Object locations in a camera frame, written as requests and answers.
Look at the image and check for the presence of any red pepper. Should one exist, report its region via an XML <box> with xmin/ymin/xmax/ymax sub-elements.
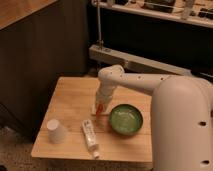
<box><xmin>96</xmin><ymin>104</ymin><xmax>103</xmax><ymax>115</ymax></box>

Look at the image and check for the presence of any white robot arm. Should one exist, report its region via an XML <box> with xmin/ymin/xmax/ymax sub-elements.
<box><xmin>95</xmin><ymin>65</ymin><xmax>213</xmax><ymax>171</ymax></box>

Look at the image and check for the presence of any green bowl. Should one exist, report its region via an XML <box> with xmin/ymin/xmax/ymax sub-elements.
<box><xmin>109</xmin><ymin>104</ymin><xmax>143</xmax><ymax>136</ymax></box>

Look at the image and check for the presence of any wooden table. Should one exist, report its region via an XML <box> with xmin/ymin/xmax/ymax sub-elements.
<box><xmin>31</xmin><ymin>77</ymin><xmax>152</xmax><ymax>163</ymax></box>

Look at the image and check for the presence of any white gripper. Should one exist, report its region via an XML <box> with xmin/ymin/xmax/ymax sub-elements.
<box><xmin>95</xmin><ymin>85</ymin><xmax>114</xmax><ymax>111</ymax></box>

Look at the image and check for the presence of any metal vertical pole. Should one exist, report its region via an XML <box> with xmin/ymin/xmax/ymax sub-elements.
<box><xmin>97</xmin><ymin>0</ymin><xmax>103</xmax><ymax>49</ymax></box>

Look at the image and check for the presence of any dark wooden cabinet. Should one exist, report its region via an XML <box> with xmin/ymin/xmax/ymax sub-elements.
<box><xmin>0</xmin><ymin>0</ymin><xmax>88</xmax><ymax>141</ymax></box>

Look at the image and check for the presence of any white toothpaste tube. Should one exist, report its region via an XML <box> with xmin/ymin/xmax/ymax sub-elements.
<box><xmin>82</xmin><ymin>119</ymin><xmax>100</xmax><ymax>159</ymax></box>

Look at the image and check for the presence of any metal shelf frame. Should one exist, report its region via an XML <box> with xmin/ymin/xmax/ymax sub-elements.
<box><xmin>90</xmin><ymin>0</ymin><xmax>213</xmax><ymax>79</ymax></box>

